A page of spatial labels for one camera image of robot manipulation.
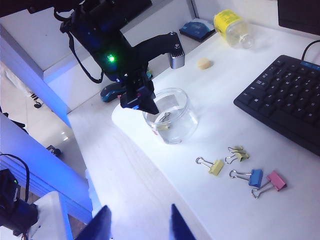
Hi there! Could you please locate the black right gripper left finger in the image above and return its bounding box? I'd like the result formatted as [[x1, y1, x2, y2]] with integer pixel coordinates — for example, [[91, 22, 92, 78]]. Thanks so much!
[[76, 204, 113, 240]]

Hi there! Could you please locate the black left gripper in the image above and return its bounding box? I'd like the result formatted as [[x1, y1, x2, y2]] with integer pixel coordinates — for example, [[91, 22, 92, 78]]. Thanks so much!
[[119, 69, 160, 116]]

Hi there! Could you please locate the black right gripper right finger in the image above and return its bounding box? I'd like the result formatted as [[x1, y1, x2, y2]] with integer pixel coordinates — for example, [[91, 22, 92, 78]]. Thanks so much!
[[169, 203, 198, 240]]

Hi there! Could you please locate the round transparent plastic box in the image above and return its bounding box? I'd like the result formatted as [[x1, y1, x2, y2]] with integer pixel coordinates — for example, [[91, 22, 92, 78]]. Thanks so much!
[[142, 86, 200, 145]]

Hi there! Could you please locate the yellow binder clip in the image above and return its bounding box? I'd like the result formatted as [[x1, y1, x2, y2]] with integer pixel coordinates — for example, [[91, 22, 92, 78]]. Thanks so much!
[[195, 156, 225, 176], [154, 111, 174, 131], [224, 144, 251, 165]]

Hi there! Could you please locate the dark blue computer mouse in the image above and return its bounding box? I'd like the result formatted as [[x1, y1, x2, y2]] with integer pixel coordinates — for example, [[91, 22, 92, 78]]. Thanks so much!
[[99, 83, 126, 103]]

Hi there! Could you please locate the pale yellow bottle cap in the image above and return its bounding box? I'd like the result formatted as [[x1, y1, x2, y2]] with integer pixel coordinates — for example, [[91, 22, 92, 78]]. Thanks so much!
[[196, 57, 213, 70]]

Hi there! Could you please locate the white raised desk board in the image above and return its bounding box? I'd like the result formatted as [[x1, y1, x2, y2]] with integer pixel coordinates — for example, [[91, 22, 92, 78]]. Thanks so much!
[[111, 18, 320, 240]]

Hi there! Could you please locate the blue and black eraser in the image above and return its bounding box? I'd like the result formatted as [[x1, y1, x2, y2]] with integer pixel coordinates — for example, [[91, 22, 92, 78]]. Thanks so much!
[[179, 21, 216, 42]]

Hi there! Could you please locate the blue binder clip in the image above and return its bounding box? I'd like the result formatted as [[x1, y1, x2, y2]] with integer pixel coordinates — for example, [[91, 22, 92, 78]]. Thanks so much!
[[228, 168, 264, 189]]

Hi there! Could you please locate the pink binder clip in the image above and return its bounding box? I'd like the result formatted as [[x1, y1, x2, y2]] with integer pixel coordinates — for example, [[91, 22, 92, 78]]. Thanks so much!
[[250, 170, 288, 200]]

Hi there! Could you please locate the clear bottle with yellow label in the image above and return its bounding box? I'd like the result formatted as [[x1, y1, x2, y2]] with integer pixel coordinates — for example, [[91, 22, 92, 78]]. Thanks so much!
[[212, 8, 255, 50]]

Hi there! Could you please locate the black computer keyboard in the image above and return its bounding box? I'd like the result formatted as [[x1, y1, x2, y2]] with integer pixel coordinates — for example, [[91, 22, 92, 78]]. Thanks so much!
[[233, 54, 320, 157]]

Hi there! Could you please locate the black computer monitor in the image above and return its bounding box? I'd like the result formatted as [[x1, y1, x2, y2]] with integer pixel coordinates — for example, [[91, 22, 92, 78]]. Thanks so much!
[[277, 0, 320, 37]]

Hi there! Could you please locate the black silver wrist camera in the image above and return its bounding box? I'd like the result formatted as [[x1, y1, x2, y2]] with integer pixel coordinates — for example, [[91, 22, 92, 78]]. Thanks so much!
[[131, 31, 186, 70]]

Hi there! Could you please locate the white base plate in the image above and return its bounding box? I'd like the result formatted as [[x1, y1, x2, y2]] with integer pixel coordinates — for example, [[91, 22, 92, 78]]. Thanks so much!
[[26, 191, 74, 240]]

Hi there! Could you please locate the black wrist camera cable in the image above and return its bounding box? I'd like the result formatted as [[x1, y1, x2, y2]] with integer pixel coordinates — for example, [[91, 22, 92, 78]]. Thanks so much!
[[53, 7, 105, 85]]

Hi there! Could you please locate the white frame beam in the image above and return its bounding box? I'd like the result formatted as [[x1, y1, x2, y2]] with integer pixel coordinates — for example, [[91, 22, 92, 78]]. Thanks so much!
[[0, 112, 94, 225], [0, 23, 74, 127]]

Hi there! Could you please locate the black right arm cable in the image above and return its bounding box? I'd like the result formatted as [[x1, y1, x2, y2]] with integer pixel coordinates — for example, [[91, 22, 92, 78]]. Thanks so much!
[[0, 153, 31, 204]]

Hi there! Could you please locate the grey partition frame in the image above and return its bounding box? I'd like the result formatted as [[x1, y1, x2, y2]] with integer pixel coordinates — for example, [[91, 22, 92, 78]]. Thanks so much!
[[185, 0, 201, 20]]

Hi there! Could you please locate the black keyboard cable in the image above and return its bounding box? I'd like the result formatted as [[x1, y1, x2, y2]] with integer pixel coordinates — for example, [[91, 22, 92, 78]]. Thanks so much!
[[301, 39, 320, 63]]

